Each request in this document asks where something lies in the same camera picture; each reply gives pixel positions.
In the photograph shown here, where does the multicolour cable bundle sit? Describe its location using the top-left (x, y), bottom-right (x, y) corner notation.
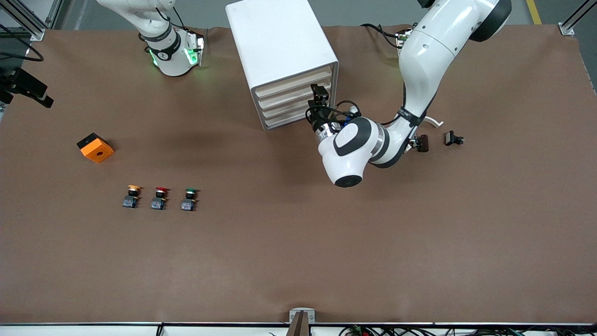
top-left (340, 324), bottom-right (597, 336)

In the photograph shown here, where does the aluminium frame profile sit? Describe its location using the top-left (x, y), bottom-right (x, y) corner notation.
top-left (558, 0), bottom-right (589, 36)
top-left (0, 0), bottom-right (64, 42)

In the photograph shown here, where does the black base cable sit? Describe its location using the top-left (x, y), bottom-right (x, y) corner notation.
top-left (360, 22), bottom-right (403, 49)

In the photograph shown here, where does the brown post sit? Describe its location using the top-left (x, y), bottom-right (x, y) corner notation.
top-left (287, 311), bottom-right (310, 336)

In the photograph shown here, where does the orange box with hole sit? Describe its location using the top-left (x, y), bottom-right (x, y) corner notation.
top-left (76, 133), bottom-right (115, 164)

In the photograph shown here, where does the red push button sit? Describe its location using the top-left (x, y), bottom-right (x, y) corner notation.
top-left (150, 186), bottom-right (170, 211)

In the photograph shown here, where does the green push button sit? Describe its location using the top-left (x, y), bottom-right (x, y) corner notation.
top-left (180, 188), bottom-right (200, 212)

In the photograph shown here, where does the yellow push button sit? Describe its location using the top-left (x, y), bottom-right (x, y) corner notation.
top-left (122, 185), bottom-right (142, 209)

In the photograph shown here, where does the white table edge rail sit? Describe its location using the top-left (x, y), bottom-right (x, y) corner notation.
top-left (0, 322), bottom-right (597, 336)

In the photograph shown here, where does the brown table cover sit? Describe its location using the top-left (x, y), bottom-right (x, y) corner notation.
top-left (0, 24), bottom-right (597, 325)

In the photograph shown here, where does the grey metal bracket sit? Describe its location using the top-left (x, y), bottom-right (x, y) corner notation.
top-left (289, 308), bottom-right (316, 324)

